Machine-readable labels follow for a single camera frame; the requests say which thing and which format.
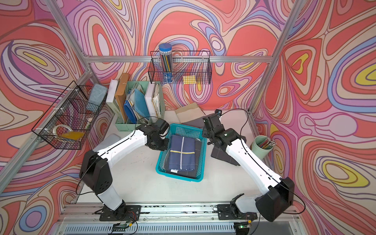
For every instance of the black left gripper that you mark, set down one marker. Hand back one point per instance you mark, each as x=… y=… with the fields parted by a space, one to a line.
x=164 y=147

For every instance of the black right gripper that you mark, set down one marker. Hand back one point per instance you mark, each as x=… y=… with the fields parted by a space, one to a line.
x=204 y=133

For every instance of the dark grey grid cloth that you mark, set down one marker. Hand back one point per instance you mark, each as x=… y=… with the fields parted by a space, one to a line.
x=219 y=154
x=192 y=174

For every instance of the beige and grey cloth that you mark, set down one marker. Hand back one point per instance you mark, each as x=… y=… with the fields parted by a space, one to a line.
x=191 y=115

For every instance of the navy blue cloth yellow stripe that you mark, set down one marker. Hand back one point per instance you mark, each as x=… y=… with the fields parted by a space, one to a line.
x=181 y=154

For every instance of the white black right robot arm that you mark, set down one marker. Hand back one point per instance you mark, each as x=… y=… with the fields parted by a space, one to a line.
x=276 y=194

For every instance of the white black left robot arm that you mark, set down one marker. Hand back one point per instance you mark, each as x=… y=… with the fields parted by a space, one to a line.
x=96 y=166

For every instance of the yellow notepad in left basket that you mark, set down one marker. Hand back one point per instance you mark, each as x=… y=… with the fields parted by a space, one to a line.
x=72 y=136

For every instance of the blue folder in organizer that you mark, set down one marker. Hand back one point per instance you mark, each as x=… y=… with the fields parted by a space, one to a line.
x=135 y=106

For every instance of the mint green file organizer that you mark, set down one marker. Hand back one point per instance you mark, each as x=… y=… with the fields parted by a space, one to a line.
x=154 y=100

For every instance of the green pen cup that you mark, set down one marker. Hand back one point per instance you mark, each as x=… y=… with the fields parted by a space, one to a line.
x=262 y=145

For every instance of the brown cardboard folder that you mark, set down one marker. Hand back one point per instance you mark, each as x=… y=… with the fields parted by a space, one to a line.
x=121 y=93

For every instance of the white book in organizer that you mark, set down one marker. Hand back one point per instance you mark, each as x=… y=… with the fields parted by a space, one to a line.
x=111 y=100

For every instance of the yellow sticky note pad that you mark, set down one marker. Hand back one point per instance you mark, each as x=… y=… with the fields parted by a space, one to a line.
x=189 y=79

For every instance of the grey blue sponge cloth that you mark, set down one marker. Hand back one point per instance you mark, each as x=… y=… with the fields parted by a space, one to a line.
x=96 y=97

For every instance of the blue capped pencil tube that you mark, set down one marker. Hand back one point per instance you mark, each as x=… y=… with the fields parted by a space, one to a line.
x=165 y=51

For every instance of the white tape roll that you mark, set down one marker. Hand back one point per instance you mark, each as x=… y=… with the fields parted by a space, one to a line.
x=62 y=130

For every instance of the black wire basket on back wall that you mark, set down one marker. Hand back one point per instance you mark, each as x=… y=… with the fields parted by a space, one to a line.
x=184 y=63

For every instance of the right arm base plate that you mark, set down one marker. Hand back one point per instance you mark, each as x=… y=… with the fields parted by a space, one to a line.
x=227 y=212

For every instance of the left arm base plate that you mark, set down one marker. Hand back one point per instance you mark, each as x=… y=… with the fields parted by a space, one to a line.
x=126 y=213

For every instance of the black wire basket left wall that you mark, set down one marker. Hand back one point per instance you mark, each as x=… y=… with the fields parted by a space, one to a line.
x=70 y=109

